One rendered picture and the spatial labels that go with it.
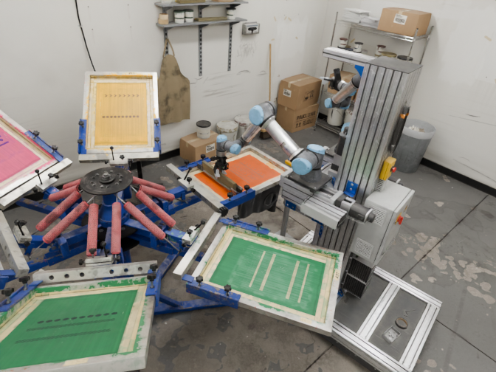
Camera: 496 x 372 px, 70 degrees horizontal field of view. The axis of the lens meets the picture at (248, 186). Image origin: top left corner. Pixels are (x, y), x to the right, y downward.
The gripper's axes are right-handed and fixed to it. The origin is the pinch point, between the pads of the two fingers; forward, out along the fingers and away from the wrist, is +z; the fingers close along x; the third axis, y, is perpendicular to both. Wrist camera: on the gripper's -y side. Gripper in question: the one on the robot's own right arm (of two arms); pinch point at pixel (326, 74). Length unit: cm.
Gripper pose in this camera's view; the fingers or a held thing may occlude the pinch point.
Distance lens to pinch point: 315.4
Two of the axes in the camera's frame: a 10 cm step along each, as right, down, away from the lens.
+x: 9.1, -2.9, 2.9
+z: -4.1, -5.4, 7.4
